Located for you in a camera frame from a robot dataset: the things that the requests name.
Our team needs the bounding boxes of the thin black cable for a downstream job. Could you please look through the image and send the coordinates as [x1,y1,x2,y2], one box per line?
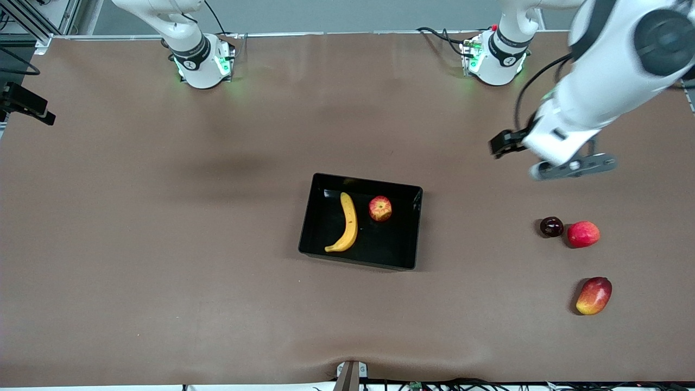
[204,0,227,34]

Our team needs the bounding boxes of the aluminium frame profile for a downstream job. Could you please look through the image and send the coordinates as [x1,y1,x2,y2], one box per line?
[0,0,82,55]

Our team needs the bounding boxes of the red yellow mango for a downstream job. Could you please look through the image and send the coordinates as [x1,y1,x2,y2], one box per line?
[576,276,613,316]

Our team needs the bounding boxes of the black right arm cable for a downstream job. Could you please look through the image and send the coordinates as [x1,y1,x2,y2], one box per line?
[0,46,42,77]

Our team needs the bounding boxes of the black cables along table edge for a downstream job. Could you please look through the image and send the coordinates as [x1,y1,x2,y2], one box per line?
[312,377,695,391]

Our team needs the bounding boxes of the black rectangular plastic box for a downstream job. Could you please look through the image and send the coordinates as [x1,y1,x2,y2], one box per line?
[298,173,424,271]

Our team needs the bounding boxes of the yellow banana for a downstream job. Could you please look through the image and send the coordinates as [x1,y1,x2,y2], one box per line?
[325,192,359,253]

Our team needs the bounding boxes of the red peach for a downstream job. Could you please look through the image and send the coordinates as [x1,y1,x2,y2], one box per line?
[567,220,601,249]

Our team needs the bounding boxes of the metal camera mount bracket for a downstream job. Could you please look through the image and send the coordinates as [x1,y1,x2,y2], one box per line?
[334,360,369,391]

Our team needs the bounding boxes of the red yellow apple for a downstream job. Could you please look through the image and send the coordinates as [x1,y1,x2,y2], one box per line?
[369,195,393,222]

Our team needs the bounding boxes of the black cables at arm base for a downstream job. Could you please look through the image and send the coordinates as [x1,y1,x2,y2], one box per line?
[416,26,469,59]

